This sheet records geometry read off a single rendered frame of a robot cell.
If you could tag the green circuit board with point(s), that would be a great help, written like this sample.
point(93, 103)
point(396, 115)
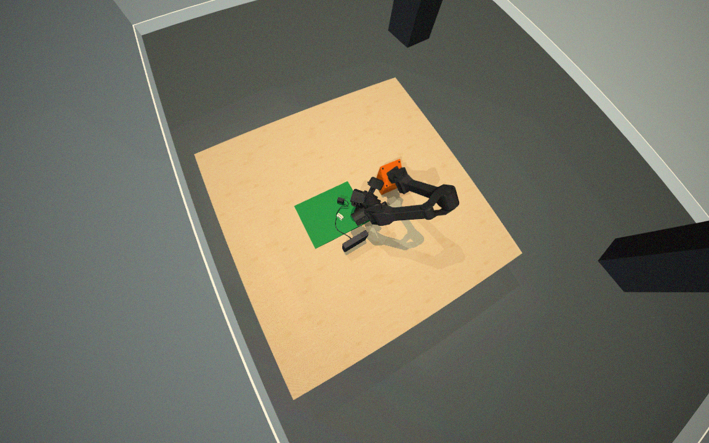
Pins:
point(318, 215)

